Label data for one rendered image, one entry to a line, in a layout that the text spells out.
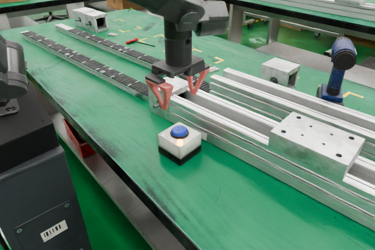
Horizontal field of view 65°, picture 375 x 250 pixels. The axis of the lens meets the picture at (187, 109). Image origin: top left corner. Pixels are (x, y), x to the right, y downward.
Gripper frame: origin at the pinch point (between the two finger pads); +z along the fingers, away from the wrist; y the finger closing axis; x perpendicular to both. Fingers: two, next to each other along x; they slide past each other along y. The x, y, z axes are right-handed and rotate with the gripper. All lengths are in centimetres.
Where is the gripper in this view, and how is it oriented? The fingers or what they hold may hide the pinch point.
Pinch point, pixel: (179, 98)
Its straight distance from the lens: 68.1
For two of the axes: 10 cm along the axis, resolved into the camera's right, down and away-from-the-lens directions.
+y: 6.8, -3.8, 6.2
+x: -7.3, -3.6, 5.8
